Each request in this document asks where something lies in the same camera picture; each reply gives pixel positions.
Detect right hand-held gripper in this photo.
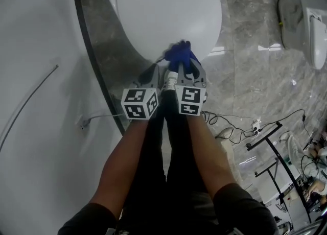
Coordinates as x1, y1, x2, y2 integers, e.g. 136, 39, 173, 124
174, 59, 208, 116

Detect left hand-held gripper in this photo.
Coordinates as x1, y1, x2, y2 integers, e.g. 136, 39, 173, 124
121, 63, 161, 121

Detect blue cloth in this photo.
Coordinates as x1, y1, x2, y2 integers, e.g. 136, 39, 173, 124
157, 40, 203, 73

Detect white toilet lid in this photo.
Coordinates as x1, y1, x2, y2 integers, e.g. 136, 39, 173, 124
116, 0, 222, 63

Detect person's right forearm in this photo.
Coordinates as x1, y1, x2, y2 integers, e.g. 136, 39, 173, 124
185, 114, 238, 202

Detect another person's forearm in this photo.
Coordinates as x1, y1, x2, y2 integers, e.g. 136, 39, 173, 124
306, 179, 327, 194

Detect person's left forearm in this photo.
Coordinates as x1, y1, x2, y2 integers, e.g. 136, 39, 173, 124
88, 119, 155, 220

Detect white power strip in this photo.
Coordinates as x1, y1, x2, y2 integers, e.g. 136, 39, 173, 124
251, 119, 263, 132

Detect black metal stand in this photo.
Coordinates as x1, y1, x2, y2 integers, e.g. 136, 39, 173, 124
246, 121, 312, 223

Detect person's black trousers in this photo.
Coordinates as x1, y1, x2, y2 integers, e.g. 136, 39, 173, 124
122, 90, 218, 235

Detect person's black top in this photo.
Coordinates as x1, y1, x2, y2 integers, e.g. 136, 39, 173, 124
57, 182, 279, 235

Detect grey socket cable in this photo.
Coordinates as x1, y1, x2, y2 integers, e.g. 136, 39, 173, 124
86, 112, 124, 122

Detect white wall socket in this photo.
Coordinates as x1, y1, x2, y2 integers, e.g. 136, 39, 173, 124
77, 115, 90, 130

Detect grey wall hose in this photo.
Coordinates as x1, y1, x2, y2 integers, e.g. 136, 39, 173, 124
0, 64, 59, 148

